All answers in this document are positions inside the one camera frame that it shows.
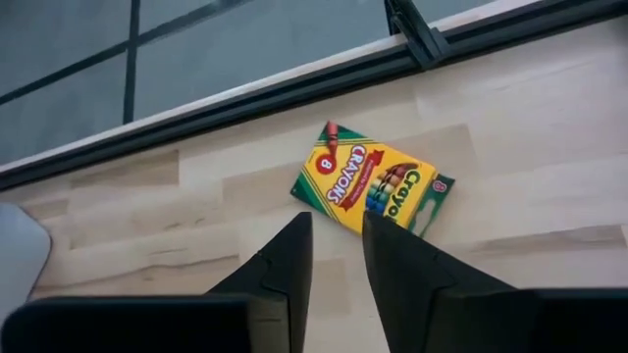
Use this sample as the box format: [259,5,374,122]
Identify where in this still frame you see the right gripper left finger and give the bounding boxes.
[0,211,314,353]

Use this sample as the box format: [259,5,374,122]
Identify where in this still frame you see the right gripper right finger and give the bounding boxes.
[361,210,628,353]

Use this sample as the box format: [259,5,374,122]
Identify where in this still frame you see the yellow crayon box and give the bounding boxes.
[288,121,456,239]

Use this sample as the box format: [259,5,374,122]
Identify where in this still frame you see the pale grey plastic bin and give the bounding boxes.
[0,202,53,320]

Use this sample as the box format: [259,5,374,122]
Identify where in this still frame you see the black aluminium table frame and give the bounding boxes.
[0,0,628,192]

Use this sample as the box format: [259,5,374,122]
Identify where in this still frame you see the black frame clamp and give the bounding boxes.
[384,0,451,70]

